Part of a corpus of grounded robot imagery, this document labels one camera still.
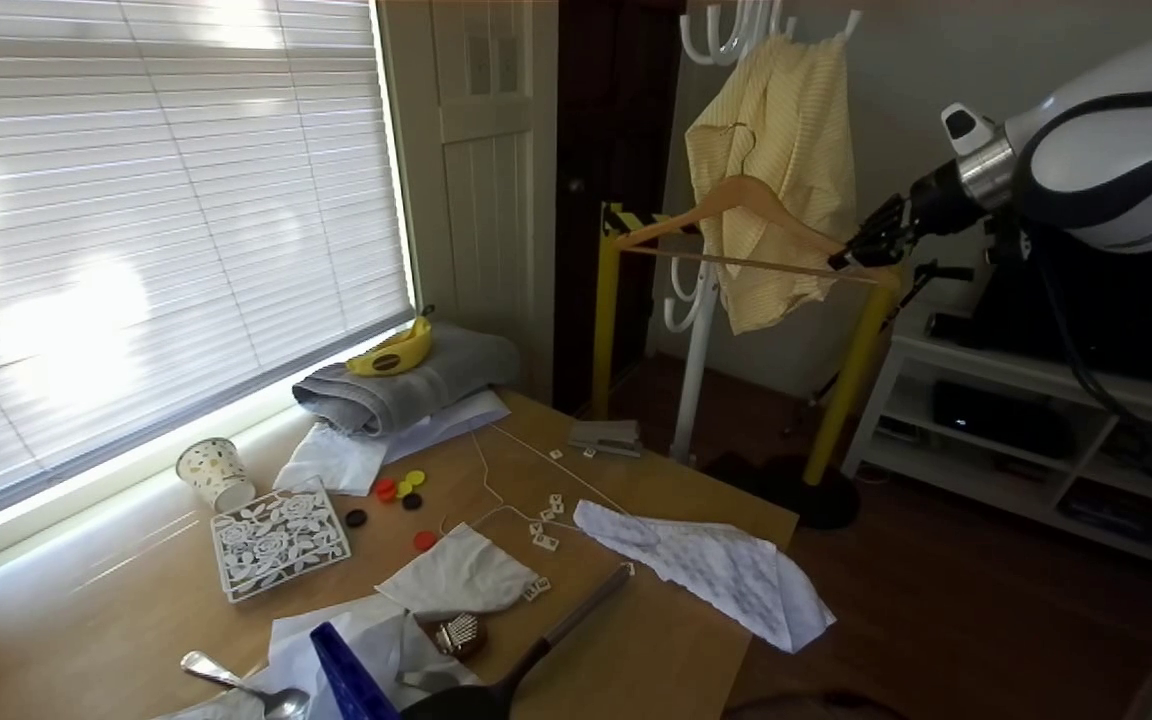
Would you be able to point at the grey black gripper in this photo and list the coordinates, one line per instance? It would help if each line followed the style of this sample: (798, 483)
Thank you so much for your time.
(934, 207)

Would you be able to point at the wooden clothing hanger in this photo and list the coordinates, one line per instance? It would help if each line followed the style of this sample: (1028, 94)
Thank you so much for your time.
(747, 227)

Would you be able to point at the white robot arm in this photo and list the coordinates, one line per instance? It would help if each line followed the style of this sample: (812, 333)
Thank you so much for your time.
(1077, 161)

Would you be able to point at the white coat stand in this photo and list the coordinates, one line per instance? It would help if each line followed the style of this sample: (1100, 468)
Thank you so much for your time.
(692, 301)

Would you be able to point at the yellow cloth on stand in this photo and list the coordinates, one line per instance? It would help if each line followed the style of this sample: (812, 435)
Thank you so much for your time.
(786, 121)

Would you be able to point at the white tv shelf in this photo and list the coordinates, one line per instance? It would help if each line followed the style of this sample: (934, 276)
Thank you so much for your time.
(1009, 435)

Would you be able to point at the white patterned towel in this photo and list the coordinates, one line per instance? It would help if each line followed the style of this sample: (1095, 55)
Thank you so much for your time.
(722, 567)

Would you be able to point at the grey folded towel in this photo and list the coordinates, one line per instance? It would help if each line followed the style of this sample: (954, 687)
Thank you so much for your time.
(462, 361)

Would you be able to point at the yellow banana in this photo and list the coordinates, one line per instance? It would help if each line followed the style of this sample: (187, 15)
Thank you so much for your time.
(398, 353)

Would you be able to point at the yellow game disc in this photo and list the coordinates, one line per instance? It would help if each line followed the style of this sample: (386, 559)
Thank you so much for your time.
(408, 483)

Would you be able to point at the white cloth napkin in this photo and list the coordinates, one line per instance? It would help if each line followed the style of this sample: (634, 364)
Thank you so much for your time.
(462, 574)

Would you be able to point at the red game disc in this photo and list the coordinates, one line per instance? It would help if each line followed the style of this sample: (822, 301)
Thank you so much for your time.
(425, 536)

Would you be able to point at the wooden table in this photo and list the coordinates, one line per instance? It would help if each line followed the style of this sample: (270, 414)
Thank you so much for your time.
(94, 621)

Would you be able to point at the white paper sheets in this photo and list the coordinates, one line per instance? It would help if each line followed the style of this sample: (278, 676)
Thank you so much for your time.
(332, 463)

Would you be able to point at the black frying pan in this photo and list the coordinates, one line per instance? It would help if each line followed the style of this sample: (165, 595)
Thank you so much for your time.
(495, 702)

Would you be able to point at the box of white pieces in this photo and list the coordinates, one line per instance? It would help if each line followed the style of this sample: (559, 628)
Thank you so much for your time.
(278, 543)

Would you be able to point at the blue connect four grid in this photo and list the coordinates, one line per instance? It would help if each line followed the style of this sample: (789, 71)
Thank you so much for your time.
(353, 688)

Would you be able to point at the patterned paper cup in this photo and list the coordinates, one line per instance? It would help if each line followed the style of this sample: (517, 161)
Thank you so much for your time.
(213, 468)

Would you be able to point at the window blinds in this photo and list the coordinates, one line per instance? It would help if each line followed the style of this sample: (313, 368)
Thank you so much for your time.
(193, 203)

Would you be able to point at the metal spoon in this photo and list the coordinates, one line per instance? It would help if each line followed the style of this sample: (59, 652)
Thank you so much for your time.
(278, 707)

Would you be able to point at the yellow barrier post right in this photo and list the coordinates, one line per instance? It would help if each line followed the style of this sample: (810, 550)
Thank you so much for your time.
(819, 492)

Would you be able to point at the yellow barrier post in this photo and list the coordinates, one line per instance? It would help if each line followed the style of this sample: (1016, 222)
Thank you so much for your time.
(819, 492)
(614, 227)

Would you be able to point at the yellow barrier post left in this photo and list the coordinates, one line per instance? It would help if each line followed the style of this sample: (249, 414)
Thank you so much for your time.
(614, 227)

